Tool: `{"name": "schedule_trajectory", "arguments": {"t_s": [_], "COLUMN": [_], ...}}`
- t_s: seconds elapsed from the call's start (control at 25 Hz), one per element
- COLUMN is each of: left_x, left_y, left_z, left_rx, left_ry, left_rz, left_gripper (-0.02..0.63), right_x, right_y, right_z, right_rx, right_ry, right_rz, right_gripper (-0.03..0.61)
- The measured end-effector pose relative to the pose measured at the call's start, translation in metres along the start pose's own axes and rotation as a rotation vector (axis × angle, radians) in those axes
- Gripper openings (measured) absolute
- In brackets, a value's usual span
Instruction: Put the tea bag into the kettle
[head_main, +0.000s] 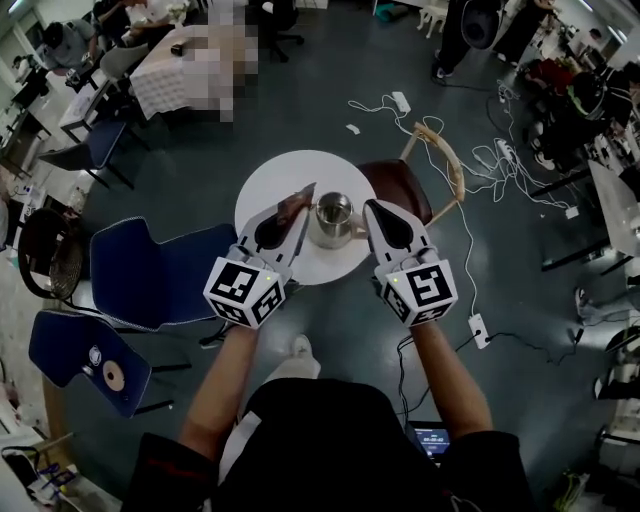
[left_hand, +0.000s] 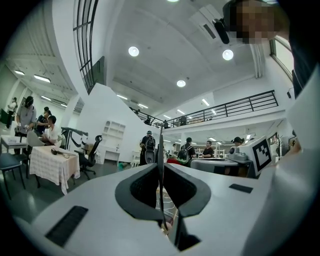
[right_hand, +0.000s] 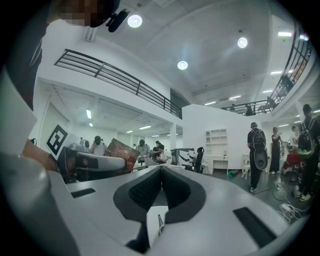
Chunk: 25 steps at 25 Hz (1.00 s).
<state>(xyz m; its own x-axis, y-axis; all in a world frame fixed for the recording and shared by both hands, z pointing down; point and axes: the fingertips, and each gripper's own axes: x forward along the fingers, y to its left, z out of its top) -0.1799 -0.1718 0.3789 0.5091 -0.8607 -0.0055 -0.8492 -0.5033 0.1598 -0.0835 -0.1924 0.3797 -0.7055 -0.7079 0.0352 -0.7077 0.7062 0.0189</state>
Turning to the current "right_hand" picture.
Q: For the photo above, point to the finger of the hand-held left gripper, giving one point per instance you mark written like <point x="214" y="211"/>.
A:
<point x="110" y="162"/>

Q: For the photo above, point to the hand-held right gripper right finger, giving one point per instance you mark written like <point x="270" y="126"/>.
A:
<point x="212" y="215"/>

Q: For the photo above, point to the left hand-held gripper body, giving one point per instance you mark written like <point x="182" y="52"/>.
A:
<point x="58" y="140"/>

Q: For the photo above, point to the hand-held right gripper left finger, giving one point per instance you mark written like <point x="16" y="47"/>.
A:
<point x="100" y="212"/>

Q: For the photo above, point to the person's left forearm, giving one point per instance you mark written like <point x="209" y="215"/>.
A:
<point x="37" y="155"/>

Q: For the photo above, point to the green roll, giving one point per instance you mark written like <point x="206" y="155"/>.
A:
<point x="233" y="173"/>

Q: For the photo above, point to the thin metal tool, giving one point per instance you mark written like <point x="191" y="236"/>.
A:
<point x="160" y="222"/>

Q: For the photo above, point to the black office chair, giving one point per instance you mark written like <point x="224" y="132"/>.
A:
<point x="198" y="160"/>

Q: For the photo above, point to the white wooden chair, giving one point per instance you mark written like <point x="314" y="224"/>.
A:
<point x="246" y="166"/>

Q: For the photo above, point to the white shelf cabinet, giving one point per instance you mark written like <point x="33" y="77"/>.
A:
<point x="217" y="150"/>

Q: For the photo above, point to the white power strip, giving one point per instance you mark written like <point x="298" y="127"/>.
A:
<point x="287" y="207"/>

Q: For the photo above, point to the black and grey backpack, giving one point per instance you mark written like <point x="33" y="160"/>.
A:
<point x="260" y="152"/>

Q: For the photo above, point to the person's black shirt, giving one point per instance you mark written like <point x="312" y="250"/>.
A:
<point x="27" y="62"/>

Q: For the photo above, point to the long black balcony railing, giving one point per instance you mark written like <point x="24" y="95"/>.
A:
<point x="120" y="77"/>

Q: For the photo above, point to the white ceiling air vent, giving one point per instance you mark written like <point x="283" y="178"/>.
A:
<point x="90" y="33"/>

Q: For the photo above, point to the black and green backpack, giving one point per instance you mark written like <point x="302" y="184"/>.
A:
<point x="305" y="142"/>

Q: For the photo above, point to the round ceiling light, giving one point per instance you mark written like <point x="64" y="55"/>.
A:
<point x="182" y="65"/>
<point x="242" y="42"/>
<point x="135" y="20"/>

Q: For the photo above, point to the curved black balcony railing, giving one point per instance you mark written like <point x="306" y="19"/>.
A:
<point x="292" y="75"/>

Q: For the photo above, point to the black head-worn camera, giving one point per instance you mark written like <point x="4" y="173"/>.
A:
<point x="118" y="20"/>

